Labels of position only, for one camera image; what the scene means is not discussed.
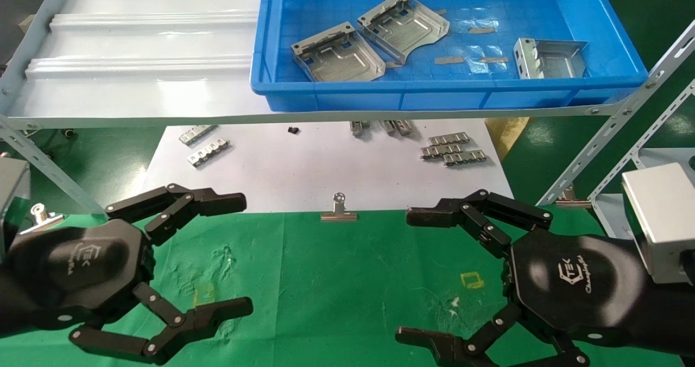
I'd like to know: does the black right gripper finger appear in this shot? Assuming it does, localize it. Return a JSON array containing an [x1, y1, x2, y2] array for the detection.
[[395, 302, 592, 367], [406, 189, 554, 259]]

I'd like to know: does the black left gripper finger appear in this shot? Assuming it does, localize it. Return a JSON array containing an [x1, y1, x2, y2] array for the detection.
[[69, 282, 254, 366], [105, 183, 248, 246]]

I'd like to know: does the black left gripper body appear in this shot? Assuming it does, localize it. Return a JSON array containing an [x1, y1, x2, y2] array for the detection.
[[0, 219, 155, 338]]

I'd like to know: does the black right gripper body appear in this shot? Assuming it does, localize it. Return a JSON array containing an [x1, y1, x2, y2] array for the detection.
[[502, 230, 695, 351]]

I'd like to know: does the sheet metal bracket part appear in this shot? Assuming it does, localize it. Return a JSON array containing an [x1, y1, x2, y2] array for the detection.
[[357, 0, 451, 65], [290, 22, 387, 83]]

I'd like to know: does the silver binder clip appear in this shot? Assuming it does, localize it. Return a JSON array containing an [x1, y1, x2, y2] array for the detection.
[[320, 192, 358, 222], [555, 185, 592, 209], [19, 203, 65, 235]]

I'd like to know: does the green table cloth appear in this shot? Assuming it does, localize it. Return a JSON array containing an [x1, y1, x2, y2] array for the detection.
[[0, 207, 685, 367]]

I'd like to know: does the brown cardboard piece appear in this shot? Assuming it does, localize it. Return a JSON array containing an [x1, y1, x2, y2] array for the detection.
[[485, 117, 530, 161]]

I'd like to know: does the white floor board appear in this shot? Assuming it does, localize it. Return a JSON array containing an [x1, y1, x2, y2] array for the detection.
[[142, 118, 516, 214]]

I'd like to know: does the white corrugated shelf sheet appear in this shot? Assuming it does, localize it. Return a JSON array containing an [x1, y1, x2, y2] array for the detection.
[[11, 0, 272, 119]]

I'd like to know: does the folded sheet metal box part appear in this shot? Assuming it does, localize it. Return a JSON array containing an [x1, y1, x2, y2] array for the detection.
[[513, 37, 590, 80]]

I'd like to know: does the grey slotted angle shelf frame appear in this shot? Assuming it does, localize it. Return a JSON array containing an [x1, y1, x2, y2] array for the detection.
[[0, 0, 695, 216]]

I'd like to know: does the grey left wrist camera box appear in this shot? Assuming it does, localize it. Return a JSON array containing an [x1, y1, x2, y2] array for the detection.
[[0, 158, 31, 254]]

